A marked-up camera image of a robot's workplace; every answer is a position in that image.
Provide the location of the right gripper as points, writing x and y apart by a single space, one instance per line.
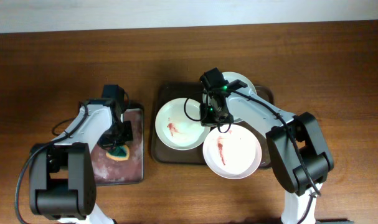
206 121

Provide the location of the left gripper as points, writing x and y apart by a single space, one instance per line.
127 137

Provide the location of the green and yellow sponge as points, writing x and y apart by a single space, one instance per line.
118 153

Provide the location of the pinkish white plate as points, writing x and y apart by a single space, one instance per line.
235 154

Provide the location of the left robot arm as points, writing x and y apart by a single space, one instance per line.
62 184

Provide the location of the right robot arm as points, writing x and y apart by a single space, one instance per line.
299 155

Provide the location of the metal baking tray with water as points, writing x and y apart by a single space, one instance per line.
127 167

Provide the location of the brown plastic serving tray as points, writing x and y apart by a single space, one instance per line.
164 154

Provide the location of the pale green plate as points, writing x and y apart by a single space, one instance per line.
230 84

